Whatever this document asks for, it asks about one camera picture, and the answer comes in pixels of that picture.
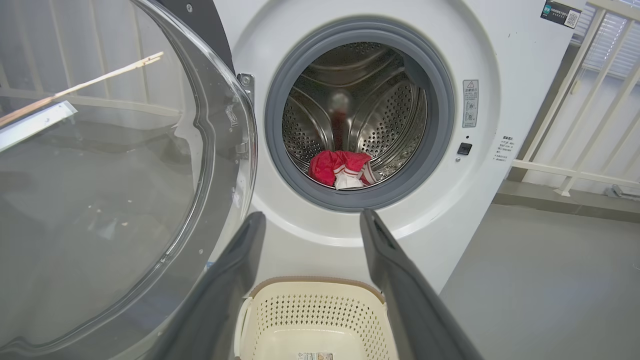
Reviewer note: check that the black QR code sticker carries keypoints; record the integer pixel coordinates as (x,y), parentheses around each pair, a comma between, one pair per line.
(560,12)

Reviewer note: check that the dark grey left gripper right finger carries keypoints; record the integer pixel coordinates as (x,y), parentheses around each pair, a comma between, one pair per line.
(410,310)

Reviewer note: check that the black round glass washer door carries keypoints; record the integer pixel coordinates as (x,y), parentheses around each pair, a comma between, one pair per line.
(100,200)

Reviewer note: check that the cream laundry basket brown rim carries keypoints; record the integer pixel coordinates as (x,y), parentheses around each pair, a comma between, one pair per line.
(310,310)

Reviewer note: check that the red garment with white panels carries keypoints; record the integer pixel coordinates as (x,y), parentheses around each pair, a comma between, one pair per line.
(352,172)

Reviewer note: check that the white metal railing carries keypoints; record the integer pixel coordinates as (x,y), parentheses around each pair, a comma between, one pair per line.
(565,95)

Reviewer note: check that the white front-load washing machine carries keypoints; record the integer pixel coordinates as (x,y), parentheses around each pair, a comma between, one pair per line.
(500,210)

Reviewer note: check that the red garment with white stripes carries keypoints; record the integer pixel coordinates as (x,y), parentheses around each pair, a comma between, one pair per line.
(324,167)

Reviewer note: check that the small basket bottom label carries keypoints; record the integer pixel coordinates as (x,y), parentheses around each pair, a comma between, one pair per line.
(315,356)

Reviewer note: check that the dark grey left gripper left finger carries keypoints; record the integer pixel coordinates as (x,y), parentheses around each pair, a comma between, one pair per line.
(225,300)

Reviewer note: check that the grey warning label sticker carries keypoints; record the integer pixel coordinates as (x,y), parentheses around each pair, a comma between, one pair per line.
(470,102)

